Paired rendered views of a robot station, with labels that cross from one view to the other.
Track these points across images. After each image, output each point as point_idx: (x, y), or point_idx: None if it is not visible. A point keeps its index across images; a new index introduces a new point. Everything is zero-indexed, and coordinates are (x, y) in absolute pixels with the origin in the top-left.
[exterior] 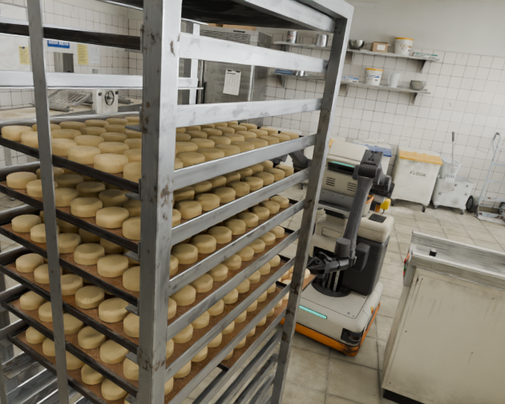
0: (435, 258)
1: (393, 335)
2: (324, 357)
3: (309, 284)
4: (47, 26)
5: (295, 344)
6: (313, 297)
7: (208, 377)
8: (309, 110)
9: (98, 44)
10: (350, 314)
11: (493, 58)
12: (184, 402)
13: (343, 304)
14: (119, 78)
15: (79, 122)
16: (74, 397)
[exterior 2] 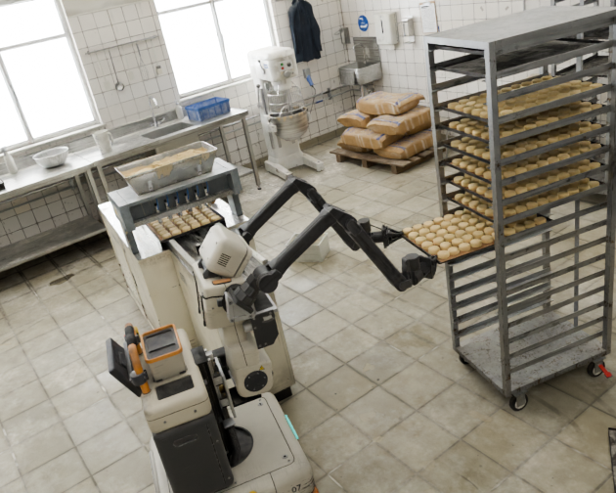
0: (256, 254)
1: (274, 346)
2: (299, 442)
3: (247, 458)
4: (586, 48)
5: (313, 469)
6: (272, 435)
7: (444, 462)
8: (451, 85)
9: (558, 40)
10: (260, 402)
11: None
12: (481, 445)
13: (248, 416)
14: (550, 81)
15: (571, 92)
16: (605, 488)
